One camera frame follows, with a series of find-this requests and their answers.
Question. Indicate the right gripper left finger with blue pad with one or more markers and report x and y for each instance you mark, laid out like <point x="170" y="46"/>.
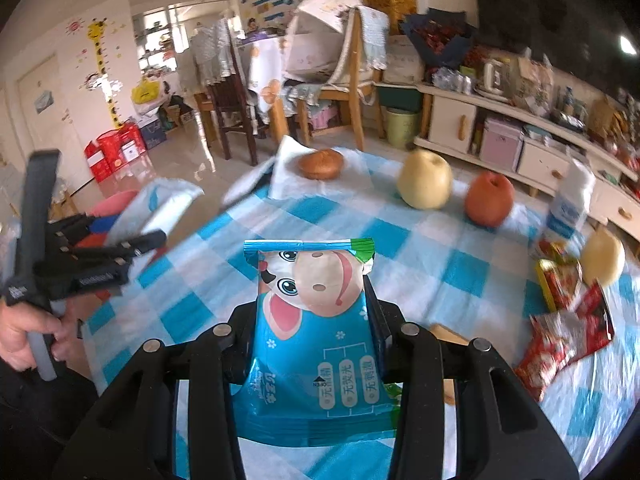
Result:
<point x="130" y="433"/>

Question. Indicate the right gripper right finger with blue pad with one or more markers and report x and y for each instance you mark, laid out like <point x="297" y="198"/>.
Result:
<point x="502" y="433"/>

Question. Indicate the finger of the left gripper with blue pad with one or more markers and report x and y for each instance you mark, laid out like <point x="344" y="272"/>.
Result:
<point x="122" y="253"/>
<point x="102" y="225"/>

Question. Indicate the white grey wipes pouch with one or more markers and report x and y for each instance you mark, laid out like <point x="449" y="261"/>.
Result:
<point x="157" y="207"/>

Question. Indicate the blue cartoon snack bag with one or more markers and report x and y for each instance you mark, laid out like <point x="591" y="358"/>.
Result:
<point x="313" y="377"/>

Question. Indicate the person's left hand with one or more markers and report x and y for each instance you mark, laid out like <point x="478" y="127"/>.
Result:
<point x="18" y="321"/>

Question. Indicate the red gift boxes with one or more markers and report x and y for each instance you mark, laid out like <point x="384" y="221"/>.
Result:
<point x="113" y="150"/>

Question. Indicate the red crumpled snack bag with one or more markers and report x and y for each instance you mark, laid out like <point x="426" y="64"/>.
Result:
<point x="565" y="337"/>

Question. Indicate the square tan biscuit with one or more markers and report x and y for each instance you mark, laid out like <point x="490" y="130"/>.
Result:
<point x="451" y="344"/>

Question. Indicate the yellow red snack bag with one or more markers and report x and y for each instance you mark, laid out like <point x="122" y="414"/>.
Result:
<point x="559" y="275"/>

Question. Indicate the white paper napkin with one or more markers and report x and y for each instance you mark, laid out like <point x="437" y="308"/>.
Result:
<point x="284" y="181"/>

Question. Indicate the blue white checkered tablecloth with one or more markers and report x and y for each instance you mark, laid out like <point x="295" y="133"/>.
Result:
<point x="436" y="265"/>

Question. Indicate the dark wooden dining chair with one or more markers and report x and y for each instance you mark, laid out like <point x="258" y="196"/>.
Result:
<point x="217" y="60"/>

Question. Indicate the yellow pear right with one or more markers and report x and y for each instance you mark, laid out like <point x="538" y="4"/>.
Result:
<point x="602" y="258"/>

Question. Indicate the yellow pear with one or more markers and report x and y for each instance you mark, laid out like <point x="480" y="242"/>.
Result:
<point x="602" y="258"/>
<point x="425" y="180"/>

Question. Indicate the brown muffin cake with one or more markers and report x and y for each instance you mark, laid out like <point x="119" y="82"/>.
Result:
<point x="321" y="165"/>

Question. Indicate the upright white yogurt bottle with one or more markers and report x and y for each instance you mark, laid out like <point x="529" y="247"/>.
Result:
<point x="571" y="204"/>

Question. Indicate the red apple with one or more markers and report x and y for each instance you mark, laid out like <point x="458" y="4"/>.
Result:
<point x="489" y="200"/>

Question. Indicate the yellow pear left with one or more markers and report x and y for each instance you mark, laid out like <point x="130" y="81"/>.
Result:
<point x="425" y="180"/>

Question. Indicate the wooden chair with cloths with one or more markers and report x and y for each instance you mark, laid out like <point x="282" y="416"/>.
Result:
<point x="335" y="50"/>

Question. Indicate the pink storage box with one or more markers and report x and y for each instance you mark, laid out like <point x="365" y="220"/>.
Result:
<point x="502" y="143"/>

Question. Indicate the green waste bin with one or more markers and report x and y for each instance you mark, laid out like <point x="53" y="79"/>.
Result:
<point x="401" y="127"/>

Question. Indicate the cream tv cabinet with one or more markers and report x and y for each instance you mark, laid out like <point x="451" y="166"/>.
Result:
<point x="454" y="126"/>

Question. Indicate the clear plastic bag on cabinet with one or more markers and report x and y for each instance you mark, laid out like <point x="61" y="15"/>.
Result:
<point x="532" y="84"/>

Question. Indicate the white electric kettle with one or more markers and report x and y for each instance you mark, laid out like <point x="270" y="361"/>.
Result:
<point x="494" y="82"/>

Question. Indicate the dark flower bouquet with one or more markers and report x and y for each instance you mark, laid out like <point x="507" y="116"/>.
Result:
<point x="441" y="38"/>

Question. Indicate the black wall television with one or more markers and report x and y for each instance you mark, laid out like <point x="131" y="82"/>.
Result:
<point x="579" y="37"/>

